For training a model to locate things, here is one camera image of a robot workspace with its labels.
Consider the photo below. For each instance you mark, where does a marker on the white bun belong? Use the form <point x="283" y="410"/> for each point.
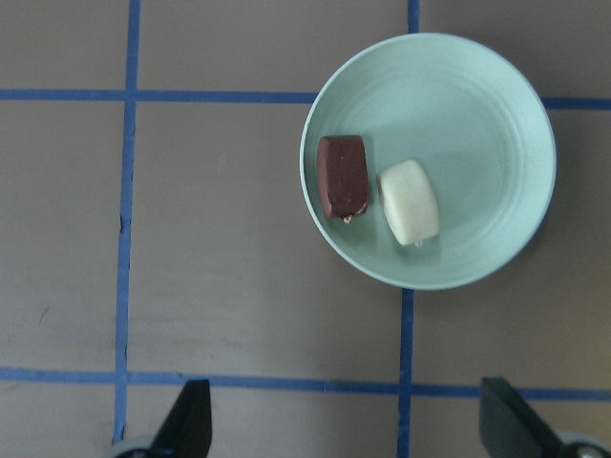
<point x="409" y="202"/>

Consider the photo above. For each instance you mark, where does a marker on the light green plate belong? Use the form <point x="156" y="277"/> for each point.
<point x="475" y="125"/>

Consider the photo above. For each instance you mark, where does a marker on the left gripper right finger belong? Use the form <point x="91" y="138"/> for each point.
<point x="509" y="427"/>

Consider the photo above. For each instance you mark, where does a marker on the brown bun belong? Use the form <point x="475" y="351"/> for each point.
<point x="342" y="177"/>

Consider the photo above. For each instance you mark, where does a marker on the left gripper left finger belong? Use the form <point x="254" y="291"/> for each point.
<point x="187" y="429"/>

